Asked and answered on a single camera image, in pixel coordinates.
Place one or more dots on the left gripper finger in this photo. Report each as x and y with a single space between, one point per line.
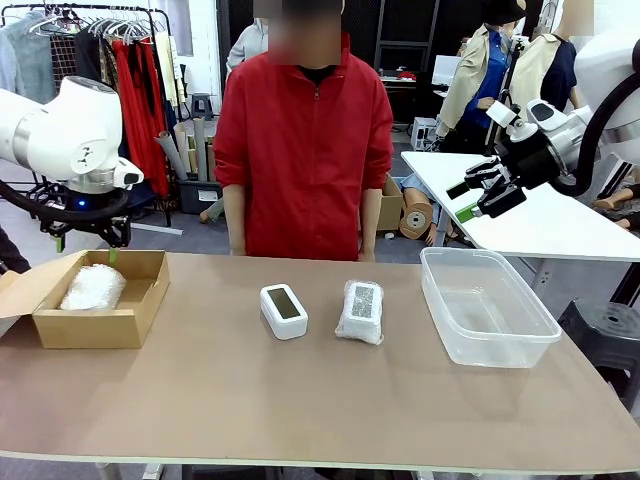
116 240
60 240

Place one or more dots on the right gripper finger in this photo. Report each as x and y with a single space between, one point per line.
480 172
495 200

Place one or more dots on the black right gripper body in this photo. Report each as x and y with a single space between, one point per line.
532 160

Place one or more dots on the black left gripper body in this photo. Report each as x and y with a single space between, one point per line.
90 217

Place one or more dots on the bubble-wrapped clock white back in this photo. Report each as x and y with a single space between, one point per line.
92 290

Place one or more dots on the bubble-wrapped clock grey screen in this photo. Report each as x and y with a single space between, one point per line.
360 325

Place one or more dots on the unwrapped white digital clock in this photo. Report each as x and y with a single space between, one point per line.
282 325

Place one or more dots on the person's right forearm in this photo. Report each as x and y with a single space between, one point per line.
234 215

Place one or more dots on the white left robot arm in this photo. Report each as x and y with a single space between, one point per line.
50 135

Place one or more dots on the person's left forearm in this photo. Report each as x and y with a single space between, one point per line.
371 220

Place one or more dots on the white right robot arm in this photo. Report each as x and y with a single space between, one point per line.
610 75

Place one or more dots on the person's right hand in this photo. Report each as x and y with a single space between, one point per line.
238 249

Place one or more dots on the person's left hand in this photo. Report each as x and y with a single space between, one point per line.
367 255

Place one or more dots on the white floor strip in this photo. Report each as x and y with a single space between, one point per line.
150 228

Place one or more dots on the white table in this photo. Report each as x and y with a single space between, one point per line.
525 230

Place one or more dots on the dark-sleeved bystander arm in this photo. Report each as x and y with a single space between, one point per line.
12 250

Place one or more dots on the white computer case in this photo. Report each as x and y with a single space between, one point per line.
425 132

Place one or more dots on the brown paper spool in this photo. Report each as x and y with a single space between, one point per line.
416 220

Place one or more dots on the black stand pole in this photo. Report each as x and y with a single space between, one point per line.
512 75

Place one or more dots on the brown cardboard box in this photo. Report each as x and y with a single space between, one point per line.
100 327

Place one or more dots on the dark grey storage bin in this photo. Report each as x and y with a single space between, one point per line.
197 197

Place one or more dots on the bare mannequin legs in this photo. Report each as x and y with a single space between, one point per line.
617 200

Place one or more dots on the small brown cardboard carton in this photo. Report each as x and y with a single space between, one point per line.
391 205

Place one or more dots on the mannequin beige coat blue shirt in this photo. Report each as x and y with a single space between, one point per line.
475 75

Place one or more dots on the mannequin cream vest navy shirt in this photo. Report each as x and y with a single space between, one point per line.
560 65

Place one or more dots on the grey paper roll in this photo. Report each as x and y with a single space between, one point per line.
170 155

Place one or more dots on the black shelf unit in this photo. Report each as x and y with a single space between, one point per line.
400 100

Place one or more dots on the cream paper roll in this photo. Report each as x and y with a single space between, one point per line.
182 145

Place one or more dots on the red hanging dress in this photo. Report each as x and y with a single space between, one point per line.
135 100

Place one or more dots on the tall grey tube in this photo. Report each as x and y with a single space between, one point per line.
199 145

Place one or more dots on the clear plastic container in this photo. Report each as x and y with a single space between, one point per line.
500 350

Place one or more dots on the black hanging garment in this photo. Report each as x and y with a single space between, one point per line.
90 60

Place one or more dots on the small grey stool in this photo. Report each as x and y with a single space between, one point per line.
201 105

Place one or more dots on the light blue fuzzy garment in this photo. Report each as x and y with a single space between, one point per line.
30 60

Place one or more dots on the cream hanging garment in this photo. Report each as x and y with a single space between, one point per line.
165 65

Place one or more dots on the black plastic stool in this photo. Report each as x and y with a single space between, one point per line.
610 330

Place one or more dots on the person in red jacket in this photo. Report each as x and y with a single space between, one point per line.
305 150

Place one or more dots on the person in grey hoodie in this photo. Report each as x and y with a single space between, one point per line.
247 45

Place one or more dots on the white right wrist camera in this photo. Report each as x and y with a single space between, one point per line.
502 114

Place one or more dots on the white table frame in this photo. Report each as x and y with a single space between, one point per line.
107 471

